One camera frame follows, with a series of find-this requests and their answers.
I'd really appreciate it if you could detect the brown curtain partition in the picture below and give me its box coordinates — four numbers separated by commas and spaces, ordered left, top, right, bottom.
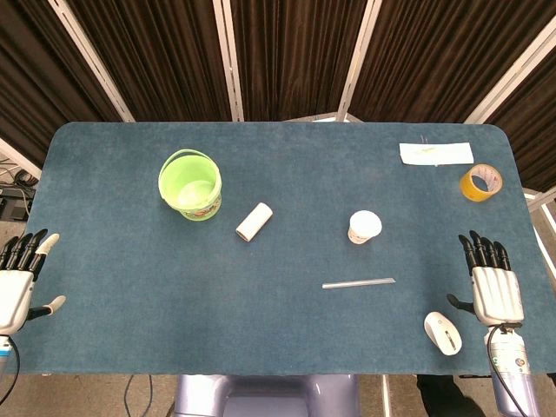
0, 0, 556, 195

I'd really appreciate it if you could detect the white cardboard roll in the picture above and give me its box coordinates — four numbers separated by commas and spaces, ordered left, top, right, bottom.
235, 202, 275, 243

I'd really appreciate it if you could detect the black equipment box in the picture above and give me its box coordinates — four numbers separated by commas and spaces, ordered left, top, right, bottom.
0, 184, 37, 223

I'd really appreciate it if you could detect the blue table mat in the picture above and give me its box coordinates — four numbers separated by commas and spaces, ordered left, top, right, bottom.
3, 121, 553, 377

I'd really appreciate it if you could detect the white computer mouse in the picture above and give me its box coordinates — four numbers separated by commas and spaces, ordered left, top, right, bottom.
423, 310, 464, 357

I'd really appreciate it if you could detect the black cable on floor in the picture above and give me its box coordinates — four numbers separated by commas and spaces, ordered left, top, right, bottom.
123, 374, 155, 417

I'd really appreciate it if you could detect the transparent straw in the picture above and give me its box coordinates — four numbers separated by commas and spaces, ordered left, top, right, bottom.
321, 276, 397, 290

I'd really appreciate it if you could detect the lavender robot torso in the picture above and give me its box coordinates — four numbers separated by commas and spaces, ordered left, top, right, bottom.
172, 373, 362, 417

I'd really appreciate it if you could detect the small white cup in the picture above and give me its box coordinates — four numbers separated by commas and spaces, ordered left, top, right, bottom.
347, 209, 384, 247

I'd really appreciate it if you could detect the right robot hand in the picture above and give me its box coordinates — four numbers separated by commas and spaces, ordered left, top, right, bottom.
446, 230, 526, 327

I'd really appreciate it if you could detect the white paper sheet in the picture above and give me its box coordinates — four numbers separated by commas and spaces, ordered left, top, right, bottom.
398, 141, 475, 167

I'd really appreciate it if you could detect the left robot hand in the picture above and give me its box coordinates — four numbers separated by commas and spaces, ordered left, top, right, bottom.
0, 228, 68, 335

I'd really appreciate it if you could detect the green plastic bucket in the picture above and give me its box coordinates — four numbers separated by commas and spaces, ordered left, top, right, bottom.
157, 148, 224, 222

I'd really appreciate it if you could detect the yellow tape roll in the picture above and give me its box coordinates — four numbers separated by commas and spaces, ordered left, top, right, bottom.
459, 162, 505, 204

